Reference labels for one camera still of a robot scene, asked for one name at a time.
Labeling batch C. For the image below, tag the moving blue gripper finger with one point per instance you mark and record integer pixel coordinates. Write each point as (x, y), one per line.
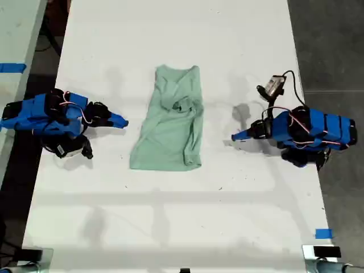
(118, 125)
(244, 137)

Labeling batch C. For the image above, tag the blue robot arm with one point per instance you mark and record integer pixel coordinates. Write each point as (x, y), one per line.
(315, 130)
(31, 113)

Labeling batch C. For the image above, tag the white side table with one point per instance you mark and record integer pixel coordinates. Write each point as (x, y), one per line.
(14, 42)

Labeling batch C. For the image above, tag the grey metal bracket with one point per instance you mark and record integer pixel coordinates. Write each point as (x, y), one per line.
(47, 257)

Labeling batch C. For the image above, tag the small black box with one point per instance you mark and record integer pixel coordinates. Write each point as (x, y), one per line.
(28, 254)
(327, 251)

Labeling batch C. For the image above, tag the square blue tape piece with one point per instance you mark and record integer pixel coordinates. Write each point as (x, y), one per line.
(323, 233)

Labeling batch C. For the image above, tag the white mounting plate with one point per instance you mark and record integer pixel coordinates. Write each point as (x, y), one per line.
(307, 251)

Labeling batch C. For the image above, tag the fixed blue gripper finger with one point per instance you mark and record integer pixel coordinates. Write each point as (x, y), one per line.
(119, 119)
(244, 132)

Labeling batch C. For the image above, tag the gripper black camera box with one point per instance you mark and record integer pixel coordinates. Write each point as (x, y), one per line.
(68, 148)

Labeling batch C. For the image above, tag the camera black stalk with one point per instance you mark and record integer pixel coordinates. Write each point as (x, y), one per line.
(270, 109)
(87, 148)

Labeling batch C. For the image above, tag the grey metal clamp pipe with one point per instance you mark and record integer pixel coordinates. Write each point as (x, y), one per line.
(330, 266)

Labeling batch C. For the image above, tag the pale green T-shirt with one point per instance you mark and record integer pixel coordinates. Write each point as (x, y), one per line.
(170, 130)

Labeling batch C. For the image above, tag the small black block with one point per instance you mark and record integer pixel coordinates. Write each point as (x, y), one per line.
(185, 270)

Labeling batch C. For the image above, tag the long blue tape strip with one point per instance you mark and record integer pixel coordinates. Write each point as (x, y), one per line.
(11, 68)

